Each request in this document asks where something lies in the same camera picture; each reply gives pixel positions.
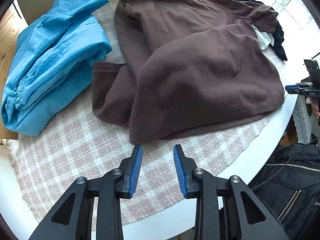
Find white shirt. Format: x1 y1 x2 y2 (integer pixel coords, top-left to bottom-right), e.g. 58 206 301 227
251 24 275 50

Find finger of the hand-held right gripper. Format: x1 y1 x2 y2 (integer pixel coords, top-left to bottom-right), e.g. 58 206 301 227
285 84 308 95

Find white lace cloth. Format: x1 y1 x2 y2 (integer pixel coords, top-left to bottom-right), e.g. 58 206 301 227
292 94 315 144

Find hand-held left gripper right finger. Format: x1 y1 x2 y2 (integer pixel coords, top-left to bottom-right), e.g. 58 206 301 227
173 144 288 240

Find person's right hand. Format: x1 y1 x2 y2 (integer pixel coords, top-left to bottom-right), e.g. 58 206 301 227
307 97 320 124

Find blue folded garment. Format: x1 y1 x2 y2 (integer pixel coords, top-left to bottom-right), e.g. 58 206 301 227
1 0 112 137

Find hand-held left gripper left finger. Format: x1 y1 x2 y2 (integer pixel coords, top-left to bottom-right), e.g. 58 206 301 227
29 144 143 240

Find pine plank board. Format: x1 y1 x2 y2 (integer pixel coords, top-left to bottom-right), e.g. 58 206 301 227
0 2 28 145

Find black zipped jacket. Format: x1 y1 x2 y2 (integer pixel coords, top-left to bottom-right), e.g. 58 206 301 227
247 142 320 240

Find brown fleece garment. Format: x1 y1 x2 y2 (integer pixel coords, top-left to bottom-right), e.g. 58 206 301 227
92 0 285 145

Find pink checked blanket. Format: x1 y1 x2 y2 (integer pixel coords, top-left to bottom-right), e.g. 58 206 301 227
7 0 290 228

